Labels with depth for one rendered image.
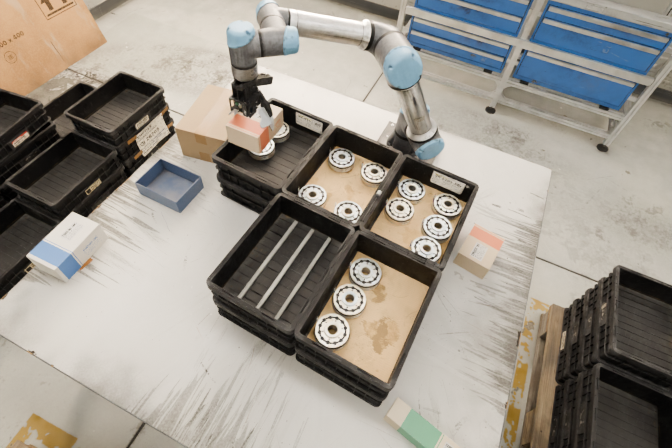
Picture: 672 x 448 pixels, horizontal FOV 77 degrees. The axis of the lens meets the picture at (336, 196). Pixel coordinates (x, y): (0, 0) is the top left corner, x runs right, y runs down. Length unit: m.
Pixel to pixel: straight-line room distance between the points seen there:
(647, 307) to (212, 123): 1.96
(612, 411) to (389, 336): 1.03
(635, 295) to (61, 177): 2.70
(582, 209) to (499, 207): 1.29
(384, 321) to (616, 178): 2.44
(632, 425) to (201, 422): 1.55
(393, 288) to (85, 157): 1.77
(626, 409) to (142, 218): 1.99
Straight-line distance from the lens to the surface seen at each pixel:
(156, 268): 1.63
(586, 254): 2.91
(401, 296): 1.40
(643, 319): 2.19
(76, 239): 1.69
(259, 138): 1.37
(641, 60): 3.26
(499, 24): 3.17
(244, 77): 1.27
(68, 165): 2.55
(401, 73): 1.36
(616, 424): 2.07
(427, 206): 1.61
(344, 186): 1.60
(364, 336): 1.33
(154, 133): 2.53
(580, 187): 3.25
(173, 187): 1.83
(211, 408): 1.42
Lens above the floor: 2.07
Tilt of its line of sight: 52 degrees down
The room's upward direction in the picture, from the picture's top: 6 degrees clockwise
